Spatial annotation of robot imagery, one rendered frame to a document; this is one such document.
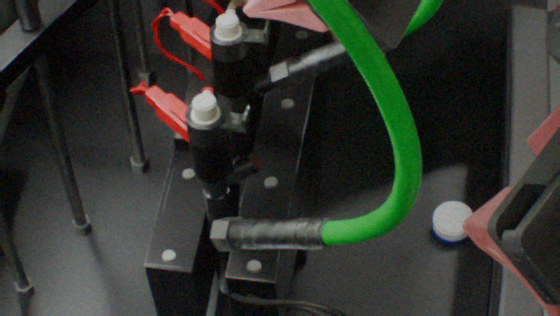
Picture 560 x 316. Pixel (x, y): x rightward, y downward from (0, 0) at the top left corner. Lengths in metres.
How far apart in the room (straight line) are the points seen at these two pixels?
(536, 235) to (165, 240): 0.54
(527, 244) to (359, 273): 0.67
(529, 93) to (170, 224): 0.34
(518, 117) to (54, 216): 0.44
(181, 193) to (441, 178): 0.29
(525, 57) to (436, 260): 0.20
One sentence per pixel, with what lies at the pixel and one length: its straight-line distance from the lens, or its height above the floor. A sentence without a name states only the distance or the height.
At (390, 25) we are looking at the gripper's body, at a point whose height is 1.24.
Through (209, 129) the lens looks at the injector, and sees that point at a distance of 0.83.
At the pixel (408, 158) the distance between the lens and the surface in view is 0.60.
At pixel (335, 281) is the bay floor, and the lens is 1.07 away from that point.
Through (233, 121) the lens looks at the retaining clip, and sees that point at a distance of 0.83.
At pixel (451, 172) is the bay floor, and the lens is 1.15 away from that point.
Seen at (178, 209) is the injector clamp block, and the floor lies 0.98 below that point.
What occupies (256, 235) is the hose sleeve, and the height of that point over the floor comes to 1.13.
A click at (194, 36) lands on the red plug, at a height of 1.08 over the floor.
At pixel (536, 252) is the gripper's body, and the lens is 0.42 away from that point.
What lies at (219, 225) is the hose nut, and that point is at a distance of 0.76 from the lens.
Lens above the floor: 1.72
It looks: 51 degrees down
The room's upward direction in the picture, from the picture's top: 4 degrees counter-clockwise
